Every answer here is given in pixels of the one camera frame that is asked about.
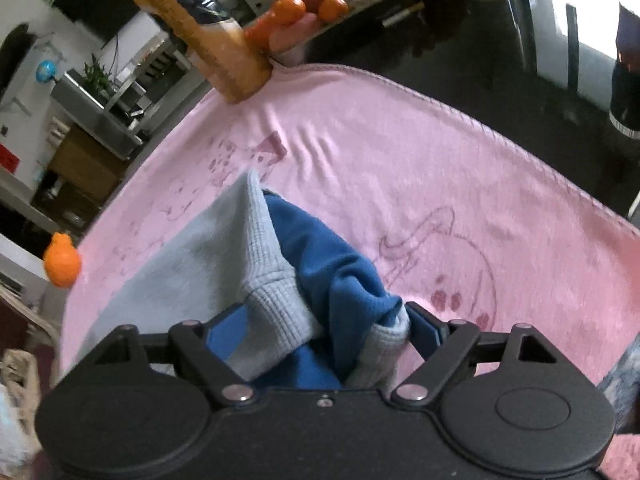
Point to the maroon banquet chair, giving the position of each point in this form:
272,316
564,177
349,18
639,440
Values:
30,325

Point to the pink apple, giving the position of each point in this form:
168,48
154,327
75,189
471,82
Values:
295,32

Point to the grey knit garment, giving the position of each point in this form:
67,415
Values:
200,270

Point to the orange juice bottle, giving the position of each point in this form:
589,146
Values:
215,45

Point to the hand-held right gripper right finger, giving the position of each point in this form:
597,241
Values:
424,327

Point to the small tangerine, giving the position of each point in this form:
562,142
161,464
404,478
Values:
333,9
289,10

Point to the grey patterned cloth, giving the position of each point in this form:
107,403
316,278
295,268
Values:
622,380

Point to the blue garment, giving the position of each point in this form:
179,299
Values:
330,270

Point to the silver tower speaker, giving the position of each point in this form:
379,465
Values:
95,115

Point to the pink printed blanket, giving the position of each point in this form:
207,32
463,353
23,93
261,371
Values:
400,160

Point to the metal television stand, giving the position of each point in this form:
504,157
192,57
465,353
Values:
150,65

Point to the knobbed orange citrus fruit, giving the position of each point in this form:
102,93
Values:
62,262

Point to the blue globe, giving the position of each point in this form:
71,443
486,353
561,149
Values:
46,71

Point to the brown wooden cabinet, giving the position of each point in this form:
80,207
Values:
85,170

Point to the green potted plant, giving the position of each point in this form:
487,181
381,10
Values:
97,77

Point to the black fruit tray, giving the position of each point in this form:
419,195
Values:
360,22

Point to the red-orange round fruit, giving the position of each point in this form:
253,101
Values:
260,32

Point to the black flat television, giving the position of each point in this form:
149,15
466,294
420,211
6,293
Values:
85,15

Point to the dark cylinder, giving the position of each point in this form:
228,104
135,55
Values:
627,70

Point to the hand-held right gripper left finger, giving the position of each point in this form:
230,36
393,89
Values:
227,332

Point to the clothes pile on chair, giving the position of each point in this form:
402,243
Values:
12,425

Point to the beige garment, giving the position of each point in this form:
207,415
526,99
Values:
20,375

